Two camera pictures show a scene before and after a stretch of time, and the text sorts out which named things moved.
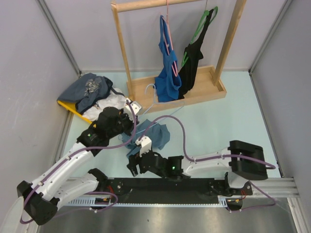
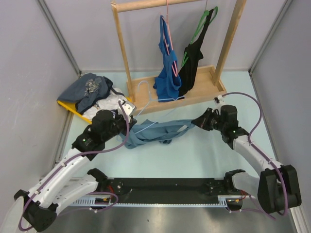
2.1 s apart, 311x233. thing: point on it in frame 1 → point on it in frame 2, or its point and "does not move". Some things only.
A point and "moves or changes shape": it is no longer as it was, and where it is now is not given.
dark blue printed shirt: [87, 91] does not move
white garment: [116, 99] does not move
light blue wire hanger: [159, 103] → [151, 100]
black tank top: [192, 54] does not move
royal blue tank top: [168, 80] does not move
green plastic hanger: [206, 14] does not move
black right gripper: [134, 160] → [202, 122]
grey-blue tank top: [159, 134] moves or changes shape
